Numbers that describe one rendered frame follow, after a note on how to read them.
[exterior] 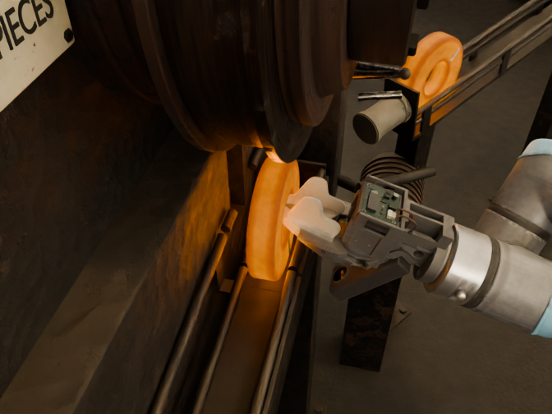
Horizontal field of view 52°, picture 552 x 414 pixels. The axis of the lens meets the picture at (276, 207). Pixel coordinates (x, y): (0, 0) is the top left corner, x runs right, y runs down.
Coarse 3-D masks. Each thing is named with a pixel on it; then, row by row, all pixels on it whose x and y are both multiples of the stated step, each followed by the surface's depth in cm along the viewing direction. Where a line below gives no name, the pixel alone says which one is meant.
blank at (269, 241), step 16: (272, 160) 67; (272, 176) 65; (288, 176) 66; (256, 192) 64; (272, 192) 64; (288, 192) 68; (256, 208) 63; (272, 208) 63; (256, 224) 63; (272, 224) 63; (256, 240) 64; (272, 240) 63; (288, 240) 73; (256, 256) 65; (272, 256) 64; (288, 256) 76; (256, 272) 67; (272, 272) 66
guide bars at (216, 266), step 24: (216, 240) 66; (216, 264) 64; (240, 264) 71; (216, 288) 68; (240, 288) 69; (192, 312) 60; (216, 336) 65; (216, 360) 63; (168, 384) 55; (192, 408) 59
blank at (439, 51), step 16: (416, 48) 98; (432, 48) 97; (448, 48) 100; (416, 64) 97; (432, 64) 99; (448, 64) 103; (400, 80) 100; (416, 80) 99; (432, 80) 107; (448, 80) 106; (432, 96) 105
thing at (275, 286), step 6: (294, 234) 81; (294, 240) 80; (294, 246) 79; (288, 258) 77; (288, 264) 77; (246, 276) 75; (282, 276) 75; (246, 282) 74; (252, 282) 74; (258, 282) 74; (264, 282) 74; (270, 282) 74; (276, 282) 74; (282, 282) 74; (264, 288) 74; (270, 288) 74; (276, 288) 74; (282, 288) 74
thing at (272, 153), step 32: (160, 0) 33; (192, 0) 33; (224, 0) 32; (256, 0) 31; (192, 32) 34; (224, 32) 34; (256, 32) 32; (192, 64) 36; (224, 64) 36; (256, 64) 34; (192, 96) 39; (224, 96) 38; (256, 96) 36; (224, 128) 43; (256, 128) 39; (288, 128) 47; (288, 160) 49
